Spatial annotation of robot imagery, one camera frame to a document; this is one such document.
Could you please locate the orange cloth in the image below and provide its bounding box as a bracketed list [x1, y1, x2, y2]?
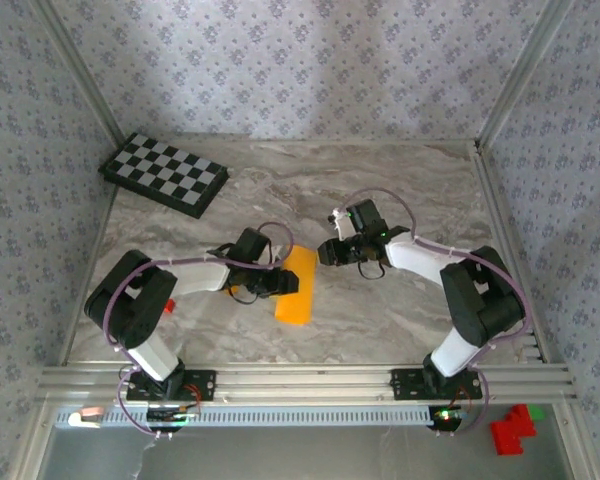
[273, 244, 317, 327]

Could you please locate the black white checkerboard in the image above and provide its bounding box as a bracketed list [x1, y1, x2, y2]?
[97, 131, 230, 220]

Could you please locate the small pink white object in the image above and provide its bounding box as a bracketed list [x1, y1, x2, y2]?
[69, 407, 106, 426]

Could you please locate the red brick block stack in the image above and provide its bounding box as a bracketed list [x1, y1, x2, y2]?
[489, 403, 539, 457]

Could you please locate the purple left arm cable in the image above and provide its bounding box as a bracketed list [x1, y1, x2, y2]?
[102, 221, 296, 442]

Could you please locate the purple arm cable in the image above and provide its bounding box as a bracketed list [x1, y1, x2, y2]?
[337, 187, 534, 439]
[102, 221, 296, 442]

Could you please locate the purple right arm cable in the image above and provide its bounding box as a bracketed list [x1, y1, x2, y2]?
[337, 187, 534, 439]

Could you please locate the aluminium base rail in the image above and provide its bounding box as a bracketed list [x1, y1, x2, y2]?
[34, 363, 579, 404]

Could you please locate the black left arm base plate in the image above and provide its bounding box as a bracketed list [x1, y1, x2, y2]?
[124, 368, 217, 402]

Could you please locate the grey slotted cable duct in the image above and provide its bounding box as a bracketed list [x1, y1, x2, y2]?
[54, 405, 449, 429]

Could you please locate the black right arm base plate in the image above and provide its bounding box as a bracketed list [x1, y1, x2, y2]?
[390, 367, 483, 402]

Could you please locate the aluminium side rail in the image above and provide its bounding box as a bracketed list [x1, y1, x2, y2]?
[472, 144, 551, 364]

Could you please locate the aluminium corner post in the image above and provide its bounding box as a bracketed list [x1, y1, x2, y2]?
[474, 0, 576, 151]
[29, 0, 126, 146]

